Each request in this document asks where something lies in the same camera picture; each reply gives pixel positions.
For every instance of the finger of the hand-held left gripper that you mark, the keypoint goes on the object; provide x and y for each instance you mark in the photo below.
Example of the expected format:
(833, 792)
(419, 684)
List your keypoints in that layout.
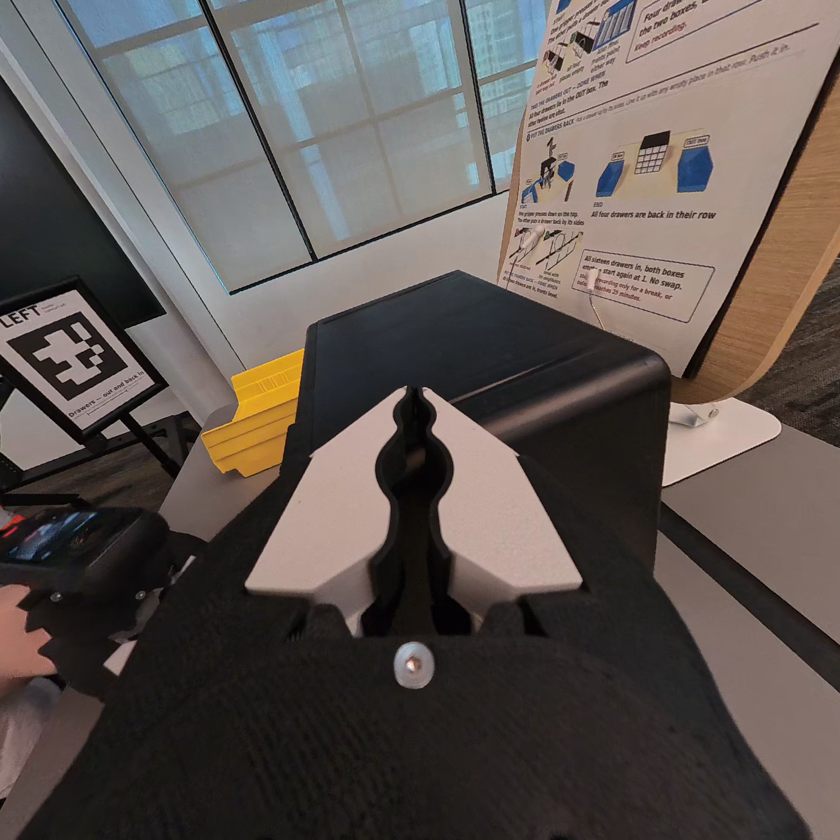
(182, 568)
(121, 656)

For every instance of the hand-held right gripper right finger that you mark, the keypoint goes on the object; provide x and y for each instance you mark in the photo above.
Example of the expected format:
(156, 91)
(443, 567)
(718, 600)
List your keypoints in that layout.
(512, 525)

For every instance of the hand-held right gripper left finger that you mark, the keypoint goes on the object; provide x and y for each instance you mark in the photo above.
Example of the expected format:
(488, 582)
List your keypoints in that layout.
(315, 525)

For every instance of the yellow storage bin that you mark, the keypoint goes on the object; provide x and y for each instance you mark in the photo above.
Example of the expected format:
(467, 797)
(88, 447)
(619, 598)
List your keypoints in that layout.
(249, 446)

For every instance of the black drawer cabinet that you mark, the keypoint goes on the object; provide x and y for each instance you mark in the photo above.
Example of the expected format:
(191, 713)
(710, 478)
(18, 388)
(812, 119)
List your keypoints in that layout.
(492, 341)

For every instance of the person's left hand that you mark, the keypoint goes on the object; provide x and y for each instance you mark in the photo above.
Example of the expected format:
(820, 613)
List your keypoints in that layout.
(19, 636)

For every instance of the black sign stand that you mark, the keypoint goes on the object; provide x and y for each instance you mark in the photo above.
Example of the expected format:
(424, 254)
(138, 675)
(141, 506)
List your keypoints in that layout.
(152, 447)

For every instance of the person's white clothing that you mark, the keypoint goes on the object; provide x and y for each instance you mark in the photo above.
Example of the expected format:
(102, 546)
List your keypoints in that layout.
(26, 735)

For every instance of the framed marker sign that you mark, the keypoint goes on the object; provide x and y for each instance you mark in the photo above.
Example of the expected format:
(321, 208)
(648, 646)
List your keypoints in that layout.
(65, 354)

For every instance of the instruction poster on wooden board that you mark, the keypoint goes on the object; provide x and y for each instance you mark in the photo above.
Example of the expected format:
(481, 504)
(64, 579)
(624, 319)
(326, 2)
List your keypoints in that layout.
(774, 295)

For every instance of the printed instruction poster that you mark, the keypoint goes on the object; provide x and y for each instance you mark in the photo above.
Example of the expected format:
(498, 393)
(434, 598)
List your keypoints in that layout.
(689, 131)

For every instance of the black wall screen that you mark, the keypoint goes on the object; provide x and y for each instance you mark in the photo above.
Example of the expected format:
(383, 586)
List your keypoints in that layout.
(52, 229)

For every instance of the glass window wall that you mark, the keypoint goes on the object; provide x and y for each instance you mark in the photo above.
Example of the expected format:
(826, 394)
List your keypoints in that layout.
(295, 131)

